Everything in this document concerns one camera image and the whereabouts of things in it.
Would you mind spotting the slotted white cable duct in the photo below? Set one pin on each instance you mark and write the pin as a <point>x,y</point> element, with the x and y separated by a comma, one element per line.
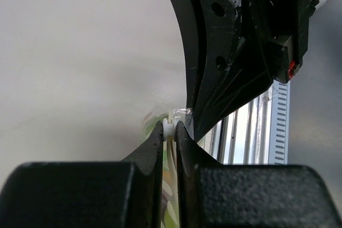
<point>279,127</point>

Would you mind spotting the clear zip top bag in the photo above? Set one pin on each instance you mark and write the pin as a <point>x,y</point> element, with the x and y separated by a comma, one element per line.
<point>168,137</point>

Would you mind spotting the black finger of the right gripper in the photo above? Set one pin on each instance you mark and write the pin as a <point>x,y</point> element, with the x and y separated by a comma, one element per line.
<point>190,19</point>

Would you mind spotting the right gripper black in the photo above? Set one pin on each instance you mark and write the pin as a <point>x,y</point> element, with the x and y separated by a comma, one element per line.
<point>249,43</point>

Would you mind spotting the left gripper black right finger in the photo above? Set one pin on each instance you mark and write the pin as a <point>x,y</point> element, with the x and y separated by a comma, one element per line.
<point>212,194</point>

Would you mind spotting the aluminium mounting rail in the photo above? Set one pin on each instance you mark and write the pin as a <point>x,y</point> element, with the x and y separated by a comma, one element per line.
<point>243,137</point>

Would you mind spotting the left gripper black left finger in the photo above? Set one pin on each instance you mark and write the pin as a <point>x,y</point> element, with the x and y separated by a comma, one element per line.
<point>124,193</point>

